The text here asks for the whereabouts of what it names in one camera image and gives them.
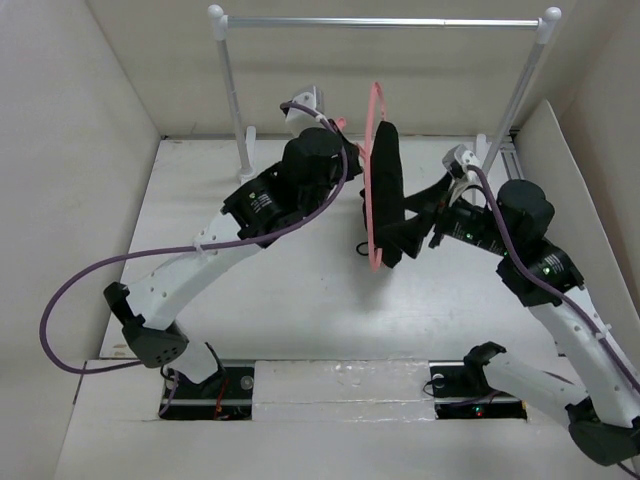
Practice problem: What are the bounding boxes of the pink plastic hanger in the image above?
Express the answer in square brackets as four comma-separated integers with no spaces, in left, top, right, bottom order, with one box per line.
[333,82,389,273]

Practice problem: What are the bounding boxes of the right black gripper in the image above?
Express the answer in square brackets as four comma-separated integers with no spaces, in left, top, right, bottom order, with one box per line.
[377,170,515,255]

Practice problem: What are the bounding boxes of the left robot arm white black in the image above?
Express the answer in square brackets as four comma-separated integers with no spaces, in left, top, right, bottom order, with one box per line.
[104,127,362,397]

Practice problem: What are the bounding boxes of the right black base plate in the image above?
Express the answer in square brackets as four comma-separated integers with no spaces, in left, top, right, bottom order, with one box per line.
[422,361,528,421]

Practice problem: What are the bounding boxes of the aluminium rail right side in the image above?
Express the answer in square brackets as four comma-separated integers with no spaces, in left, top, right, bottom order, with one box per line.
[500,132,525,180]

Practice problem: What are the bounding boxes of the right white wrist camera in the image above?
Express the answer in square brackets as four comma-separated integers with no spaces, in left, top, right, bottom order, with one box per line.
[442,144,481,183]

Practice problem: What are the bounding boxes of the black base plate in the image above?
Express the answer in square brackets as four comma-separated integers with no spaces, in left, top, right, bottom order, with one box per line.
[422,361,528,421]
[158,360,256,421]

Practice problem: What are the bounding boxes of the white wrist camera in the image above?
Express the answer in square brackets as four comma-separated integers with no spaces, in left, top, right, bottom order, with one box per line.
[442,144,481,183]
[281,85,324,137]

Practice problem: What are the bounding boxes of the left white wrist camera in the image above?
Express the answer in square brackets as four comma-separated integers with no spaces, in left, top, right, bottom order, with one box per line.
[281,85,324,137]

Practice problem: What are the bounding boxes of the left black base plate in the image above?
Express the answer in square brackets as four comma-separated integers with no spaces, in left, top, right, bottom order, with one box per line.
[158,360,256,421]

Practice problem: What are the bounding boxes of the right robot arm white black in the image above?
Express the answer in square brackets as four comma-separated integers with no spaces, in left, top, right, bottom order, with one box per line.
[407,175,639,466]

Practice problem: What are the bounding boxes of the black trousers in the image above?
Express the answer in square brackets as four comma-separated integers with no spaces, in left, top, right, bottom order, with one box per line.
[370,121,452,268]

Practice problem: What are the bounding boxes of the white metal clothes rack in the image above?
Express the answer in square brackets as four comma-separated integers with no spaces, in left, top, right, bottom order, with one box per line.
[206,4,564,189]

